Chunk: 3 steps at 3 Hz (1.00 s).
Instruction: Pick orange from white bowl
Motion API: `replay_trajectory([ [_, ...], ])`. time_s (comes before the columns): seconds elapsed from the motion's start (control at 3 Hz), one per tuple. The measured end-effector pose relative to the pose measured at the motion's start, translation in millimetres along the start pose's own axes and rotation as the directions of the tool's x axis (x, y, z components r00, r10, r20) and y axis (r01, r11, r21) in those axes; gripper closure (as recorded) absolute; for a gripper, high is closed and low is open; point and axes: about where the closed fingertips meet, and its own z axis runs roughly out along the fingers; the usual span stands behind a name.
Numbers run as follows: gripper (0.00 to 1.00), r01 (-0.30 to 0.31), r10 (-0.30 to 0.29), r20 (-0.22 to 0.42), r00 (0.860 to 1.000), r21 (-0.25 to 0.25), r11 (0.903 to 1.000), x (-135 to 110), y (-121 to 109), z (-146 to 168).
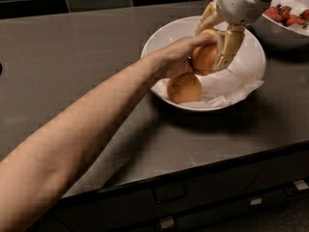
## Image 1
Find white bowl with strawberries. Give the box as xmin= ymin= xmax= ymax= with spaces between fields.
xmin=252 ymin=0 xmax=309 ymax=50

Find person's bare forearm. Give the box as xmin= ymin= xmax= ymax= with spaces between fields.
xmin=0 ymin=56 xmax=165 ymax=232

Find person's bare hand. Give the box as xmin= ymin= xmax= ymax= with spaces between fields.
xmin=142 ymin=33 xmax=216 ymax=79

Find large white bowl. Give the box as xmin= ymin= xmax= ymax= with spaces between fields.
xmin=140 ymin=15 xmax=267 ymax=112

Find white paper napkin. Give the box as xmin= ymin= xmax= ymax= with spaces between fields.
xmin=151 ymin=20 xmax=266 ymax=109

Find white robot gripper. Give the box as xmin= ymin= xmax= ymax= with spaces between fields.
xmin=195 ymin=0 xmax=270 ymax=72

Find red strawberries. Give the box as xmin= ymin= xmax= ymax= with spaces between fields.
xmin=264 ymin=4 xmax=309 ymax=29

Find dark cabinet drawer front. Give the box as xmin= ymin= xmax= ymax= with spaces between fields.
xmin=27 ymin=141 xmax=309 ymax=232

